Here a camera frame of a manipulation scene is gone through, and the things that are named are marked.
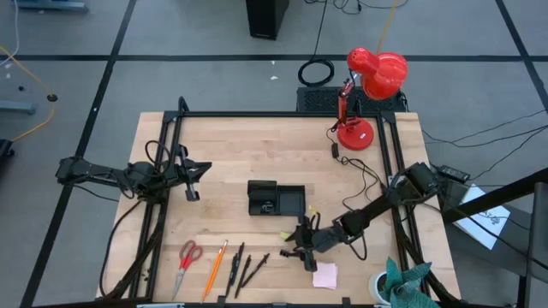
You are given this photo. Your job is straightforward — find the black camera stand beam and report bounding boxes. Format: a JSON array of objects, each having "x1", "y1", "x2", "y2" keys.
[{"x1": 440, "y1": 167, "x2": 548, "y2": 308}]

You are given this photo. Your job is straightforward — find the yellow cable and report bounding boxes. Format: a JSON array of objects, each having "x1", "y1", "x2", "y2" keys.
[
  {"x1": 0, "y1": 44, "x2": 57, "y2": 143},
  {"x1": 375, "y1": 0, "x2": 400, "y2": 55}
]

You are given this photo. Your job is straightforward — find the black computer tower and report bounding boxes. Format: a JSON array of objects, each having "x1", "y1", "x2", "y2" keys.
[{"x1": 245, "y1": 0, "x2": 290, "y2": 42}]

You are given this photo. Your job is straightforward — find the pink sticky note pad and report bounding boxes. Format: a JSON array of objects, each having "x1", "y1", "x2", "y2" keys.
[{"x1": 312, "y1": 261, "x2": 339, "y2": 291}]

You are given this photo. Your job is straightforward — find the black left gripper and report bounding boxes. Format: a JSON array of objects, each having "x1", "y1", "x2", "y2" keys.
[{"x1": 170, "y1": 144, "x2": 213, "y2": 203}]

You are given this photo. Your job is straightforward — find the red desk lamp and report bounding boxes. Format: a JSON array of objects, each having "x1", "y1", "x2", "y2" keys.
[{"x1": 336, "y1": 46, "x2": 409, "y2": 151}]

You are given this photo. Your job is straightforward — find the black lamp power cable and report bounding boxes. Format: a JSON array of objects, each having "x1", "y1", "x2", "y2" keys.
[{"x1": 325, "y1": 126, "x2": 386, "y2": 215}]

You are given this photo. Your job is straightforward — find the grey metal foot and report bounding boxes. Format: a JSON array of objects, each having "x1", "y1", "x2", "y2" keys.
[
  {"x1": 0, "y1": 100, "x2": 37, "y2": 116},
  {"x1": 16, "y1": 0, "x2": 90, "y2": 13}
]

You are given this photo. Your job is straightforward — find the black coiled cable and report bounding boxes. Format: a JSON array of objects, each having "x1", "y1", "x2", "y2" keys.
[{"x1": 297, "y1": 0, "x2": 336, "y2": 88}]

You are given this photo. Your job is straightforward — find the black perforated metal case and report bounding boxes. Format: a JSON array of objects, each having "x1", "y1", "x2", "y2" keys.
[{"x1": 295, "y1": 86, "x2": 408, "y2": 114}]

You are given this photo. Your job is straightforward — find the black pen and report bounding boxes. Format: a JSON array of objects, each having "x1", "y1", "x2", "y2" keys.
[
  {"x1": 235, "y1": 255, "x2": 252, "y2": 287},
  {"x1": 233, "y1": 241, "x2": 246, "y2": 279},
  {"x1": 241, "y1": 252, "x2": 271, "y2": 288},
  {"x1": 224, "y1": 252, "x2": 240, "y2": 298}
]

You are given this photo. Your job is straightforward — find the red-handled scissors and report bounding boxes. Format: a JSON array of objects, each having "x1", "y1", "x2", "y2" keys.
[{"x1": 170, "y1": 240, "x2": 204, "y2": 302}]

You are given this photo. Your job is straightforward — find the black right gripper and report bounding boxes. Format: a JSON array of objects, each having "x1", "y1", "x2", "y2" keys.
[{"x1": 285, "y1": 213, "x2": 347, "y2": 273}]

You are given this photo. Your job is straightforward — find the white paper sheet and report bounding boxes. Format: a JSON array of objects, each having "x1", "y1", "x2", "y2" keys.
[{"x1": 453, "y1": 183, "x2": 512, "y2": 252}]

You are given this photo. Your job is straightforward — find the black mesh desk organizer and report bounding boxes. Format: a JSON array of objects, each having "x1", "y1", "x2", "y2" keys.
[{"x1": 247, "y1": 180, "x2": 307, "y2": 216}]

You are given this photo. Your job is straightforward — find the white plant pot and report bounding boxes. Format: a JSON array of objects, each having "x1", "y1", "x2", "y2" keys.
[{"x1": 367, "y1": 270, "x2": 393, "y2": 305}]

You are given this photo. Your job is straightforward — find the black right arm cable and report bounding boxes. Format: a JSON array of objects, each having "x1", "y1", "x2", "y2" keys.
[{"x1": 348, "y1": 230, "x2": 370, "y2": 262}]

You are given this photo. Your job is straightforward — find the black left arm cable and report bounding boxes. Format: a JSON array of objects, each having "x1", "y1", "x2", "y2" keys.
[{"x1": 144, "y1": 139, "x2": 173, "y2": 172}]

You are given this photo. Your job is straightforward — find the black power adapter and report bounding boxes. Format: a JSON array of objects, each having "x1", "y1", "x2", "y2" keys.
[{"x1": 438, "y1": 164, "x2": 471, "y2": 183}]

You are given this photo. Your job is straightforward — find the teal cloth in cup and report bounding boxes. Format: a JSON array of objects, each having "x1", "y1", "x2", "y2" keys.
[{"x1": 378, "y1": 256, "x2": 442, "y2": 308}]

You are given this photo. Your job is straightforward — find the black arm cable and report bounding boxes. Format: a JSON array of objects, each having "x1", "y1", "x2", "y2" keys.
[
  {"x1": 348, "y1": 230, "x2": 370, "y2": 262},
  {"x1": 144, "y1": 139, "x2": 173, "y2": 172}
]

